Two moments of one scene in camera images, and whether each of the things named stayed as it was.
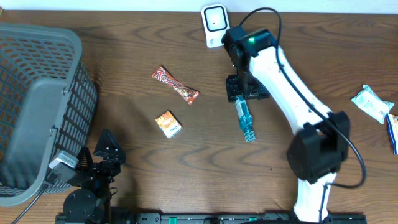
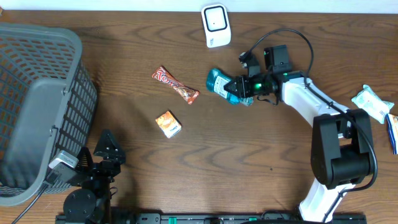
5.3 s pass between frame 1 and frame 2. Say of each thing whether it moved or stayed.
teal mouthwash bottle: moved
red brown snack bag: stayed
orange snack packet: stayed
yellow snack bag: stayed
